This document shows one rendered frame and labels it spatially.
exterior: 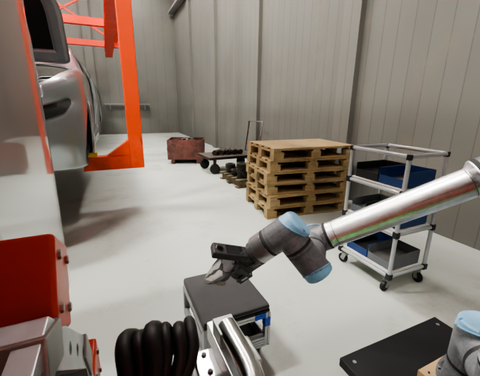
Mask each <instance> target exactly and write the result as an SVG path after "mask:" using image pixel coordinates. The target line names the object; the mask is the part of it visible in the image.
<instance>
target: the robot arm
mask: <svg viewBox="0 0 480 376"><path fill-rule="evenodd" d="M477 197H480V157H476V158H473V159H472V160H468V161H467V162H466V163H465V164H464V167H463V169H461V170H458V171H457V172H453V173H451V174H449V175H445V176H443V177H441V178H438V179H436V180H433V181H430V182H428V183H426V184H423V185H420V186H418V187H415V188H413V189H410V190H408V191H405V192H402V193H400V194H398V195H395V196H392V197H390V198H387V199H385V200H383V201H379V202H377V203H374V204H371V205H370V206H367V207H364V208H362V209H360V210H356V211H354V212H352V213H349V214H346V215H345V216H341V217H339V218H336V219H333V220H331V221H329V222H324V223H322V224H309V225H306V224H305V223H304V221H303V220H302V219H301V218H300V217H299V216H298V215H297V214H295V213H294V212H287V213H285V214H284V215H282V216H279V217H278V218H277V219H276V220H275V221H273V222H272V223H270V224H269V225H267V226H266V227H265V228H263V229H262V230H260V231H258V232H257V233H256V234H254V235H253V236H251V237H250V238H249V242H248V243H246V247H244V246H238V245H229V244H223V243H218V242H213V243H212V244H211V256H212V258H214V259H217V260H216V261H215V263H214V264H213V265H212V267H211V268H210V269H209V271H208V273H207V274H206V276H205V279H204V283H206V284H216V285H219V286H225V285H226V281H227V280H228V279H229V278H230V277H232V278H233V279H235V280H236V282H238V283H240V284H242V283H243V282H245V281H247V280H248V279H250V278H251V277H253V275H252V272H253V271H254V270H256V269H257V268H259V267H261V266H262V265H263V264H265V263H266V262H268V261H269V260H271V259H272V258H274V257H275V256H277V255H279V254H280V253H281V252H283V253H284V254H285V255H286V257H287V258H288V259H289V261H290V262H291V263H292V264H293V265H294V266H295V268H296V269H297V270H298V272H299V273H300V274H301V276H302V277H303V278H304V279H305V280H306V281H307V282H308V283H312V284H313V283H318V282H320V281H322V280H323V279H325V278H326V277H327V276H328V275H329V274H330V273H331V270H332V265H331V263H330V262H329V261H328V260H327V259H326V251H328V250H331V249H333V248H336V247H338V246H339V245H343V244H346V243H348V242H351V241H354V240H357V239H360V238H363V237H366V236H369V235H371V234H375V233H378V232H379V231H383V230H386V229H388V228H392V227H394V226H397V225H400V224H403V223H406V222H409V221H411V220H414V219H418V218H420V217H422V216H426V215H428V214H431V213H434V212H437V211H439V210H443V209H446V208H448V207H451V206H454V205H456V204H460V203H463V202H465V201H469V200H471V199H474V198H477ZM245 277H247V279H245V280H244V281H241V280H242V279H244V278H245ZM435 374H436V376H480V312H479V311H475V310H466V311H461V312H460V313H459V314H458V315H457V318H456V320H455V323H454V327H453V330H452V335H451V339H450V342H449V347H448V351H447V353H446V354H445V355H444V356H443V357H442V358H441V359H439V361H438V362H437V365H436V369H435Z"/></svg>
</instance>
